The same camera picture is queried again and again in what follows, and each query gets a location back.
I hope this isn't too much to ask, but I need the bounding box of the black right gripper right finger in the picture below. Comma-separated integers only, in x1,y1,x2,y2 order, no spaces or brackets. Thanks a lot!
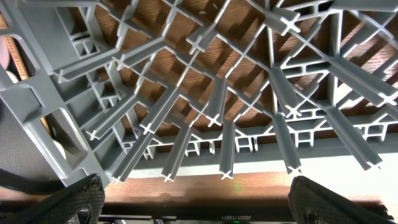
289,175,391,224

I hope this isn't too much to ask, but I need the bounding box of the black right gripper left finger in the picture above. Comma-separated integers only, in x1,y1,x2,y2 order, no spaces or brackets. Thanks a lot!
1,174,105,224

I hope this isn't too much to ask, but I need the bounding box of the grey dishwasher rack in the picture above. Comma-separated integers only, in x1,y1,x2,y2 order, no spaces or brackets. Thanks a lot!
1,1,397,185

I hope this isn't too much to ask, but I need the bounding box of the round black serving tray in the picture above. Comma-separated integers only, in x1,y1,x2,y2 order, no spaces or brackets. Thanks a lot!
1,103,82,195

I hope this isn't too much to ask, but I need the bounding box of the wooden chopstick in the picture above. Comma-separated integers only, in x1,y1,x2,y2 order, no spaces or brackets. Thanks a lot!
1,14,51,135

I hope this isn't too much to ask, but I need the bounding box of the pink bowl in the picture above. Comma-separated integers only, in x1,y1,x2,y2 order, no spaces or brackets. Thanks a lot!
0,37,10,70

